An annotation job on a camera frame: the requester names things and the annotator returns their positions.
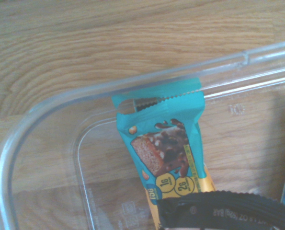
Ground teal and yellow protein bar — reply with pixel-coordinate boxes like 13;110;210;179
111;78;217;230

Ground clear plastic container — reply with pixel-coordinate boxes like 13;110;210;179
0;39;285;230

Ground black wrapper protein bar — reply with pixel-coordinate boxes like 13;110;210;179
156;190;285;230

